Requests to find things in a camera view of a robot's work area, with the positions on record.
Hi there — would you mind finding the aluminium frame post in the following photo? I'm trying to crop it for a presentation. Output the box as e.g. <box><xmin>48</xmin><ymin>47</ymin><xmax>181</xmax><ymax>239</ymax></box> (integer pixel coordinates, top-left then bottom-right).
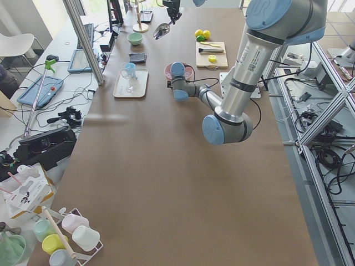
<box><xmin>63</xmin><ymin>0</ymin><xmax>104</xmax><ymax>85</ymax></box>

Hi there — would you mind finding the wooden glass stand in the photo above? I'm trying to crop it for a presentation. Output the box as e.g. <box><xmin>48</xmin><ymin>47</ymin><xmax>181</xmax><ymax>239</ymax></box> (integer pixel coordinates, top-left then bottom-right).
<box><xmin>130</xmin><ymin>0</ymin><xmax>149</xmax><ymax>33</ymax></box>

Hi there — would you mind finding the yellow cup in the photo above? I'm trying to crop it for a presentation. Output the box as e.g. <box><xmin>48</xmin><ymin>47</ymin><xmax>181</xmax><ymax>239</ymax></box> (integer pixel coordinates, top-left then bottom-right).
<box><xmin>42</xmin><ymin>234</ymin><xmax>65</xmax><ymax>255</ymax></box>

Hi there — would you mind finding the stainless steel ice scoop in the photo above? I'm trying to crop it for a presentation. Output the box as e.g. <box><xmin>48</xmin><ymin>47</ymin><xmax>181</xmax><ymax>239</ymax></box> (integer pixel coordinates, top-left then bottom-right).
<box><xmin>153</xmin><ymin>23</ymin><xmax>170</xmax><ymax>40</ymax></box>

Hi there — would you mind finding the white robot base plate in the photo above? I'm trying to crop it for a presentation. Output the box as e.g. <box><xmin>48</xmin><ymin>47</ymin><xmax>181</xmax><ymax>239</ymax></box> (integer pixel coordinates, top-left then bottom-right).
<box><xmin>219</xmin><ymin>71</ymin><xmax>261</xmax><ymax>99</ymax></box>

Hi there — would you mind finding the black and silver muddler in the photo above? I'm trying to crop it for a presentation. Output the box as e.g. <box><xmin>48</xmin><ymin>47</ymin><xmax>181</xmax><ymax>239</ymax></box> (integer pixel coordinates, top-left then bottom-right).
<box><xmin>198</xmin><ymin>48</ymin><xmax>224</xmax><ymax>53</ymax></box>

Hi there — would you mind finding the green tipped grabber stick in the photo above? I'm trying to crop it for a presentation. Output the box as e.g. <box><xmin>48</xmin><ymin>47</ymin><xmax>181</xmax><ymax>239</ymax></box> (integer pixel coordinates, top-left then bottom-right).
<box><xmin>5</xmin><ymin>55</ymin><xmax>58</xmax><ymax>151</ymax></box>

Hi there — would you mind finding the white cup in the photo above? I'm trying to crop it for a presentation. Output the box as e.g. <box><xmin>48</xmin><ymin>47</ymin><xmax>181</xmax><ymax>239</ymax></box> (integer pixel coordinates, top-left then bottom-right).
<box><xmin>72</xmin><ymin>226</ymin><xmax>100</xmax><ymax>252</ymax></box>

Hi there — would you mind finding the dark grey folded cloth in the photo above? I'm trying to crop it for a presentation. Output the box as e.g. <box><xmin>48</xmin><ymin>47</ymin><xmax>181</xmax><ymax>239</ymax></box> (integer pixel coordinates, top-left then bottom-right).
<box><xmin>129</xmin><ymin>53</ymin><xmax>147</xmax><ymax>64</ymax></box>

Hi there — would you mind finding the pink cup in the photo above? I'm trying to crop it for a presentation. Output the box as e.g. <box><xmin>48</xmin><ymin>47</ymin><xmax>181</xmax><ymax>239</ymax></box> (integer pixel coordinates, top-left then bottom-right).
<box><xmin>62</xmin><ymin>213</ymin><xmax>89</xmax><ymax>234</ymax></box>

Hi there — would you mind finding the pink bowl with ice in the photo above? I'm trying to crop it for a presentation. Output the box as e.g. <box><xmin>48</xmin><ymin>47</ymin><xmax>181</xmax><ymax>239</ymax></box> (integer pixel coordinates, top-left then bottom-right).
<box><xmin>164</xmin><ymin>62</ymin><xmax>194</xmax><ymax>80</ymax></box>

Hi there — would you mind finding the yellow plastic knife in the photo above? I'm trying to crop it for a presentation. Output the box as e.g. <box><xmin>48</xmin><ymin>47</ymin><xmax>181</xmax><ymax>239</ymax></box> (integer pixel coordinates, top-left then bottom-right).
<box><xmin>200</xmin><ymin>42</ymin><xmax>221</xmax><ymax>48</ymax></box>

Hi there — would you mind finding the light blue cup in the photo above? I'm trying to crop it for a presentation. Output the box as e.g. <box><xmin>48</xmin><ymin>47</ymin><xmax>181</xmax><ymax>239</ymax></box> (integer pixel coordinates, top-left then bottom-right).
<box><xmin>122</xmin><ymin>62</ymin><xmax>135</xmax><ymax>79</ymax></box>

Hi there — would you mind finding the yellow lemon half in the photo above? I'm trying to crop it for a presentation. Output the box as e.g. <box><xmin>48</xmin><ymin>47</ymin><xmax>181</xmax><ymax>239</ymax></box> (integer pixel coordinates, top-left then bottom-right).
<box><xmin>208</xmin><ymin>55</ymin><xmax>216</xmax><ymax>62</ymax></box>

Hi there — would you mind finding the white wire cup rack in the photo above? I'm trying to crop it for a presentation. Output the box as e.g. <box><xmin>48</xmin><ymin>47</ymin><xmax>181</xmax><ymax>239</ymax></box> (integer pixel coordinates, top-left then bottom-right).
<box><xmin>40</xmin><ymin>207</ymin><xmax>104</xmax><ymax>265</ymax></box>

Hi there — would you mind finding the white chair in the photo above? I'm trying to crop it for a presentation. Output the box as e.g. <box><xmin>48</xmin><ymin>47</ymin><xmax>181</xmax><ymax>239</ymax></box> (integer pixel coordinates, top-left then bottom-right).
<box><xmin>1</xmin><ymin>33</ymin><xmax>36</xmax><ymax>66</ymax></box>

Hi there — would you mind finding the clear wine glass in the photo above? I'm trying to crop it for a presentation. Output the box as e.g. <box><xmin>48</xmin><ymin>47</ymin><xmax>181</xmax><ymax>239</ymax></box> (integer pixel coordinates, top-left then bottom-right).
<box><xmin>120</xmin><ymin>63</ymin><xmax>134</xmax><ymax>93</ymax></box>

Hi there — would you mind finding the mint green cup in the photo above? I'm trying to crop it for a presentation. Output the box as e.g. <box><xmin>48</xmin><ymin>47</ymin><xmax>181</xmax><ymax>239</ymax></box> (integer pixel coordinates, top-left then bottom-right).
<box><xmin>33</xmin><ymin>219</ymin><xmax>56</xmax><ymax>243</ymax></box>

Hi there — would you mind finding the black tray with glasses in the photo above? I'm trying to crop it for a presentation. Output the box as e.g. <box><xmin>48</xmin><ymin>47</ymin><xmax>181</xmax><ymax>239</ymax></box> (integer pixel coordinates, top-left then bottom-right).
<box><xmin>140</xmin><ymin>11</ymin><xmax>153</xmax><ymax>24</ymax></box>

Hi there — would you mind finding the grey cup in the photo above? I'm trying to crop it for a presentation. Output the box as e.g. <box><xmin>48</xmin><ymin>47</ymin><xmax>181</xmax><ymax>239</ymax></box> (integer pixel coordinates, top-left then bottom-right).
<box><xmin>49</xmin><ymin>249</ymin><xmax>77</xmax><ymax>266</ymax></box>

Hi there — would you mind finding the black equipment case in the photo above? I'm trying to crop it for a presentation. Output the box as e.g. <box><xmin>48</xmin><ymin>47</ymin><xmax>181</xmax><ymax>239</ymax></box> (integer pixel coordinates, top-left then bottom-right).
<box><xmin>1</xmin><ymin>127</ymin><xmax>77</xmax><ymax>181</ymax></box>

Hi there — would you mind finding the blue teach pendant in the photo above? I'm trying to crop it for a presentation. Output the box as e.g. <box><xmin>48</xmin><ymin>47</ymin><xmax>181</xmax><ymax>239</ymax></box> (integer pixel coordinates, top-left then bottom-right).
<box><xmin>68</xmin><ymin>49</ymin><xmax>92</xmax><ymax>74</ymax></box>
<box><xmin>17</xmin><ymin>75</ymin><xmax>64</xmax><ymax>109</ymax></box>

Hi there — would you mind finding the beige serving tray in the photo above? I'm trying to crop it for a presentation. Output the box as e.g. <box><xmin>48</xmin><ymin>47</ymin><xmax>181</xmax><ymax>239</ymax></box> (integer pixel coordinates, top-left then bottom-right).
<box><xmin>113</xmin><ymin>67</ymin><xmax>149</xmax><ymax>98</ymax></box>

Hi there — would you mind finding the green lime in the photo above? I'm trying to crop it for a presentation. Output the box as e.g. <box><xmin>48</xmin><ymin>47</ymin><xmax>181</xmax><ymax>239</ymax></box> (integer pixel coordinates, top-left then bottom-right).
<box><xmin>196</xmin><ymin>35</ymin><xmax>205</xmax><ymax>42</ymax></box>

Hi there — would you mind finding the white cardboard box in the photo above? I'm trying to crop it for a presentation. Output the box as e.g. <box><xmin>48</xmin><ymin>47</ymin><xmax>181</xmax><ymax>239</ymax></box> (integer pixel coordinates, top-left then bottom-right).
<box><xmin>1</xmin><ymin>163</ymin><xmax>57</xmax><ymax>221</ymax></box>

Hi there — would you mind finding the mint green bowl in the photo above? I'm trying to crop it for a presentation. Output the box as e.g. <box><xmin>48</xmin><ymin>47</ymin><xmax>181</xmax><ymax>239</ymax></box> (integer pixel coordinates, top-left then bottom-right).
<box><xmin>127</xmin><ymin>32</ymin><xmax>143</xmax><ymax>45</ymax></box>

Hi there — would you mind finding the black keyboard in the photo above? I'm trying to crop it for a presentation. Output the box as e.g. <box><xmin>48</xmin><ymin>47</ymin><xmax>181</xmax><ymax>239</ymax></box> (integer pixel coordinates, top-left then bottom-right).
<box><xmin>76</xmin><ymin>23</ymin><xmax>95</xmax><ymax>50</ymax></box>

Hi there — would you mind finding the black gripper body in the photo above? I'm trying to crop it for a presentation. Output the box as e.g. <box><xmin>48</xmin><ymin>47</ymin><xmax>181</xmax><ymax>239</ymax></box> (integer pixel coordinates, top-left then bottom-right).
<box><xmin>162</xmin><ymin>0</ymin><xmax>180</xmax><ymax>17</ymax></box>

